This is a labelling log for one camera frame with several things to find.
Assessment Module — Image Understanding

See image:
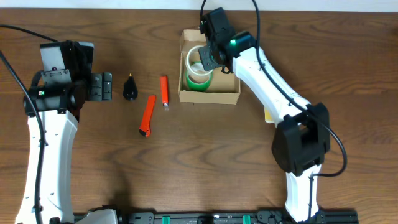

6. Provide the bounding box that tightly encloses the orange lighter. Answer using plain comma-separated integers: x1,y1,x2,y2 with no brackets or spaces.
160,75,169,106

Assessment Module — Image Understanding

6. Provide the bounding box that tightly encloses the open cardboard box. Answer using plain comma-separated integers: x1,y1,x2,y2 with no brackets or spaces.
178,29,241,105

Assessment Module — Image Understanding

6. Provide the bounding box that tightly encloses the white tape roll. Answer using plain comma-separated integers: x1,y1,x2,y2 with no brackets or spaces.
185,45,212,83

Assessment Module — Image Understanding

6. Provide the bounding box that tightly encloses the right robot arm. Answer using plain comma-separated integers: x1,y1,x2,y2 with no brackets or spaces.
199,7,330,223

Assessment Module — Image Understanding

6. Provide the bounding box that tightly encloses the black cone glue bottle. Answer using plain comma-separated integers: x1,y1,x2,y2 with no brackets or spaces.
123,74,138,100

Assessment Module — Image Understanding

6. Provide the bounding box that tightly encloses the right black cable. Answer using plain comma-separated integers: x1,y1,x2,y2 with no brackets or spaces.
200,0,348,218

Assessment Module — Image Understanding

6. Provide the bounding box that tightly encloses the yellow sticky note pad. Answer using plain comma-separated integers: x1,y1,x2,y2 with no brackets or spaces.
264,108,274,124

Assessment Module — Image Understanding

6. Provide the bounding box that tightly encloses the left black cable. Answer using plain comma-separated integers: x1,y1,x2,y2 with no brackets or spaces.
0,24,60,224

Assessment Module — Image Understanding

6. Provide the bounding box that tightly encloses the green tape roll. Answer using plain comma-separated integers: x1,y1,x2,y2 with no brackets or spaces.
185,69,213,91

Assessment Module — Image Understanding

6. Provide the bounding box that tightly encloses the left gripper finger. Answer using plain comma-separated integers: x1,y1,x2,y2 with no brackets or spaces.
103,72,113,100
89,73,103,101

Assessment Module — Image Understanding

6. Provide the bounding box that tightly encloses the black cable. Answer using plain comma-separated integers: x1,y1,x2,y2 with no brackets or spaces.
0,24,60,224
200,0,348,218

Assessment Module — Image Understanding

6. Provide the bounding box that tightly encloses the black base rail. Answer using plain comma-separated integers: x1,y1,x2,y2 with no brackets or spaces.
73,208,360,224

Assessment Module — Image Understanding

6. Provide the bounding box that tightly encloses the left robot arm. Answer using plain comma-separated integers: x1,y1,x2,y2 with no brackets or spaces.
15,40,113,223

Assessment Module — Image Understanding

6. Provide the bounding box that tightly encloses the orange utility knife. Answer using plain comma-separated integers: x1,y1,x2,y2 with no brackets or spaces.
139,95,156,137

